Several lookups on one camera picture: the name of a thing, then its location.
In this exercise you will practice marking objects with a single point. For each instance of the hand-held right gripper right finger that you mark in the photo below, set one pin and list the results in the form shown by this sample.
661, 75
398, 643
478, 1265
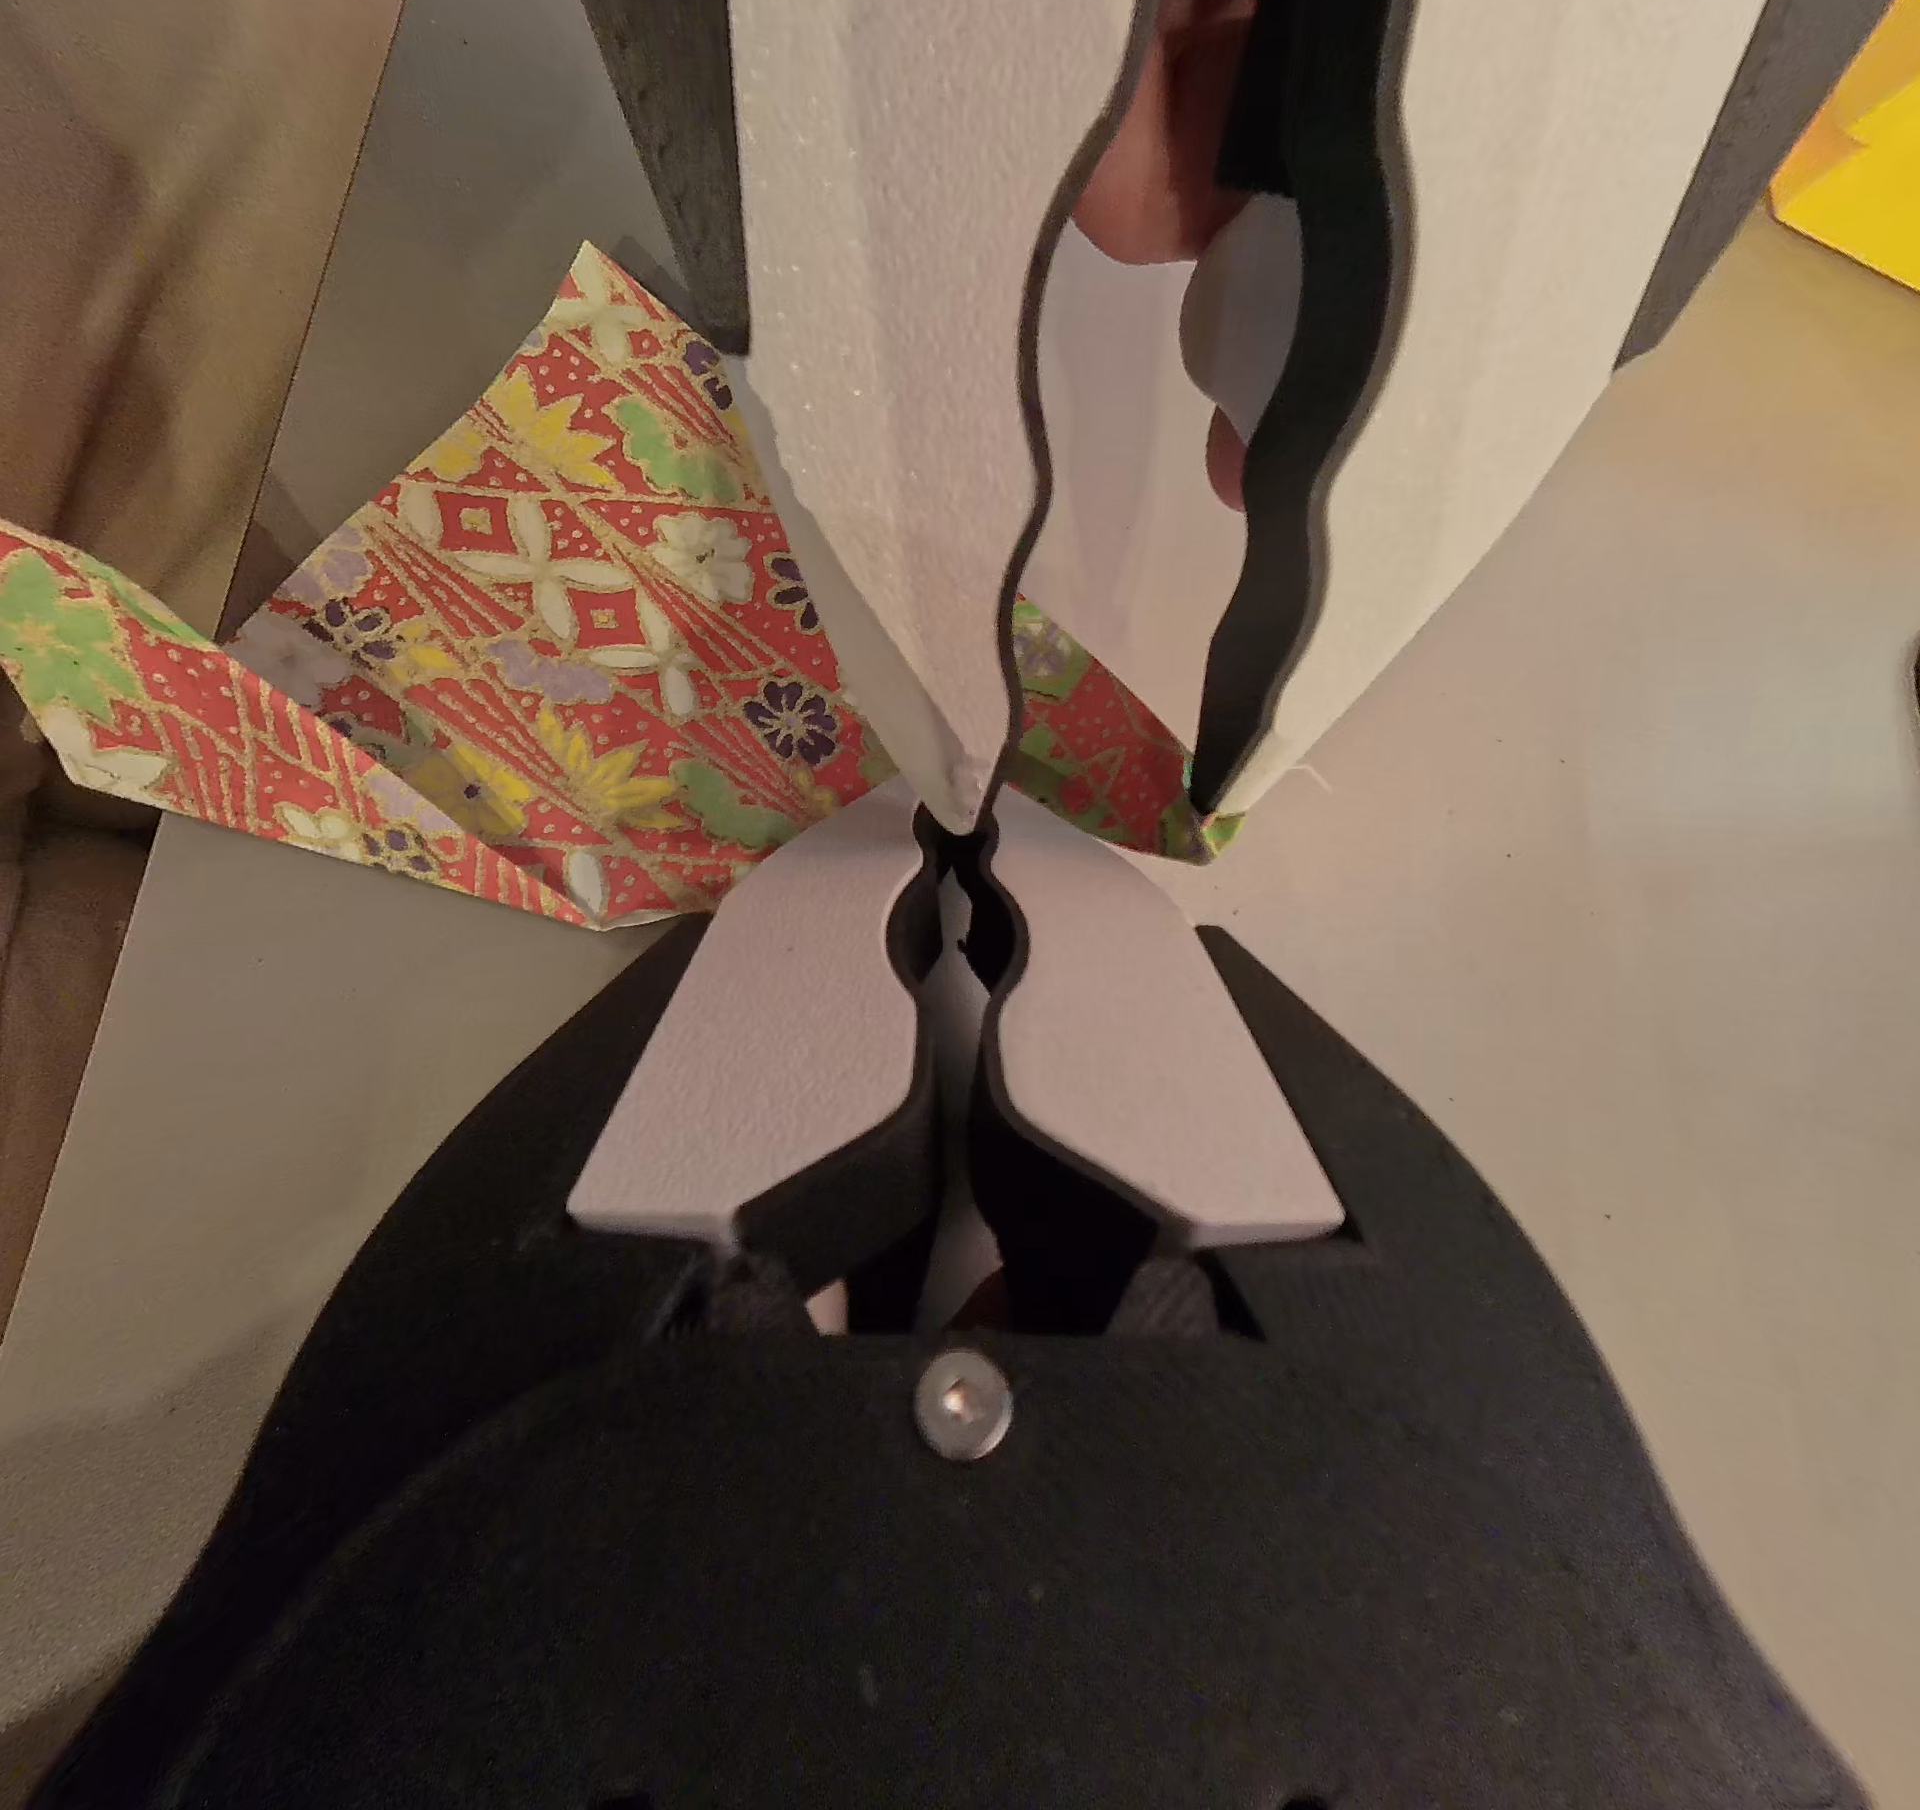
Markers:
1155, 1074

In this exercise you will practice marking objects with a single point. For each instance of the floral patterned origami paper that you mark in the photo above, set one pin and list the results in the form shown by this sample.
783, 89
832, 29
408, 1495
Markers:
570, 608

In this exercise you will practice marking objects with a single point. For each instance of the person's left hand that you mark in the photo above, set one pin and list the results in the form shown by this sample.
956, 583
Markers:
1155, 161

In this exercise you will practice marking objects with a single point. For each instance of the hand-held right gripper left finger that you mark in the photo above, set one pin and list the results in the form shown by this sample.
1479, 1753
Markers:
750, 1074

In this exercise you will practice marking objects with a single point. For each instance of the person's beige trousers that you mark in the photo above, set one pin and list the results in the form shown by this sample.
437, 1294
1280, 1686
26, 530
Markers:
135, 264

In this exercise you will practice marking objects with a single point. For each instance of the yellow box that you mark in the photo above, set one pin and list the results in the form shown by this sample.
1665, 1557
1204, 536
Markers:
1860, 175

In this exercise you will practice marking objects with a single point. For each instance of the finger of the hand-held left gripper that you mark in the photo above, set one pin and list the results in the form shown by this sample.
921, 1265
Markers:
1500, 264
900, 264

